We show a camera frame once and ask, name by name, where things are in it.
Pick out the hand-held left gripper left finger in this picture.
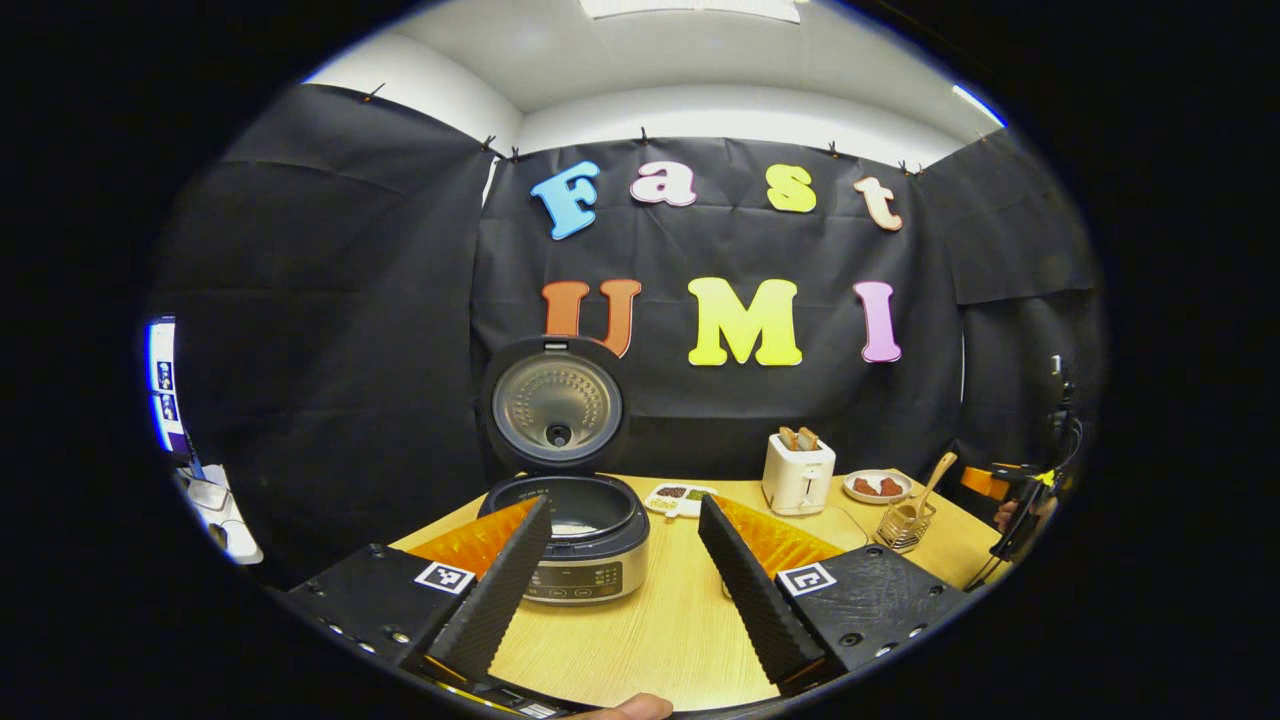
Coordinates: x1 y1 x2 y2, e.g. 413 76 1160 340
285 495 554 684

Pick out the white toaster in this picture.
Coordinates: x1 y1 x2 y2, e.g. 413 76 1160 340
762 432 837 516

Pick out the white divided dish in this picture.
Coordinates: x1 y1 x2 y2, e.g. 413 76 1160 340
645 484 719 519

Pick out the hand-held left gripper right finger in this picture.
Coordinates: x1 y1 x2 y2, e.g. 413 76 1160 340
697 493 973 698

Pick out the wooden spoon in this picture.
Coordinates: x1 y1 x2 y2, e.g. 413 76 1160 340
890 452 958 531

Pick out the large ceiling light panel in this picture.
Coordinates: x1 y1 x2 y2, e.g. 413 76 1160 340
580 0 801 23

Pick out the metal wire chopstick holder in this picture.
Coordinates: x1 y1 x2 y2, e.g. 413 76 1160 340
876 497 938 554

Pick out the white round plate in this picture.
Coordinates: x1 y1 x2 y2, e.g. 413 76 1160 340
843 470 914 505

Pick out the grey rice cooker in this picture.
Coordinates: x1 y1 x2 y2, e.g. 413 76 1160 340
478 335 651 606

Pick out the lit computer screen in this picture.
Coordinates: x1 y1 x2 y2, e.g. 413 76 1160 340
147 317 183 453

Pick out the white equipment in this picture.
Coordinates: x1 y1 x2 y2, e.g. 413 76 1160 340
178 462 264 567

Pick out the black backdrop cloth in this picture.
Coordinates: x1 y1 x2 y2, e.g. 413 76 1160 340
150 85 1106 591

